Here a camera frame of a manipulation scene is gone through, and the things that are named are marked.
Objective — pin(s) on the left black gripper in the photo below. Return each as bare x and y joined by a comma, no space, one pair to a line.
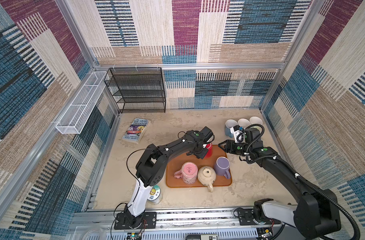
202,155

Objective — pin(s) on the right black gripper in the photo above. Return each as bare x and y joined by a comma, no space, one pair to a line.
229,146

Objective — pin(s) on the red mug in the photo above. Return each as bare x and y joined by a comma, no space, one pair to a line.
209,151

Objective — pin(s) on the blue dotted mug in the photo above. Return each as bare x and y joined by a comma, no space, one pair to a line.
229,124

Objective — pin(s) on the white mug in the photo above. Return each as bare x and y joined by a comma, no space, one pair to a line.
244,123

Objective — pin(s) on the light green mug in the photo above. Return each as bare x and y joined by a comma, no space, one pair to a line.
256,122

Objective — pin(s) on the brown plastic tray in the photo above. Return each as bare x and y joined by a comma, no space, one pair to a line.
176,164

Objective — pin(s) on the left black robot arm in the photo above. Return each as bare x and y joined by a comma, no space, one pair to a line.
152,164

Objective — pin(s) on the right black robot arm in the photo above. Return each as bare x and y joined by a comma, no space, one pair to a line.
314,216

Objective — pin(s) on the purple mug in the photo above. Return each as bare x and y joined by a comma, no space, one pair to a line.
222,166

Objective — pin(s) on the pink ghost mug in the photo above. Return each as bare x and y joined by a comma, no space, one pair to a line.
188,173

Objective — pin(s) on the beige ceramic teapot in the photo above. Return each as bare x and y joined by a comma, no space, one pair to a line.
206,176

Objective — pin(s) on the paperback book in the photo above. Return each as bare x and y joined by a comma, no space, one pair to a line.
136,130

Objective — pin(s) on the clear jar green lid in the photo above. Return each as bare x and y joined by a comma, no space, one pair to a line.
155,195

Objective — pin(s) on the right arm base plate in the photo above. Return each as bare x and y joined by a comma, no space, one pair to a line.
246,217

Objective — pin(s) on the black wire shelf rack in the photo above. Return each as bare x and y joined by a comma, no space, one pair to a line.
137,90

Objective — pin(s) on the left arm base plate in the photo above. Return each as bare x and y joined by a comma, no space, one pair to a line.
126,221

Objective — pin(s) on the white wire mesh basket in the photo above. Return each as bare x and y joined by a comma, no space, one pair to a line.
80,109

